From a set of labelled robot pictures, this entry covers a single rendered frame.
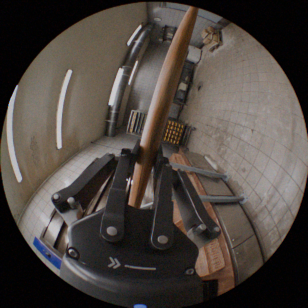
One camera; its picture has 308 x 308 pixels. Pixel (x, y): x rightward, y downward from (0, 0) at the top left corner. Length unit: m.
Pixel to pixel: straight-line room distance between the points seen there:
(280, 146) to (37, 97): 2.61
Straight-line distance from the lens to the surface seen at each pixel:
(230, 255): 0.82
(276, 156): 1.27
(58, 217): 1.37
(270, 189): 1.24
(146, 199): 1.48
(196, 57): 5.15
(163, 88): 0.15
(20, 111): 1.43
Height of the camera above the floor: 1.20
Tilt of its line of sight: 6 degrees down
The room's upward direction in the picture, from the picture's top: 76 degrees counter-clockwise
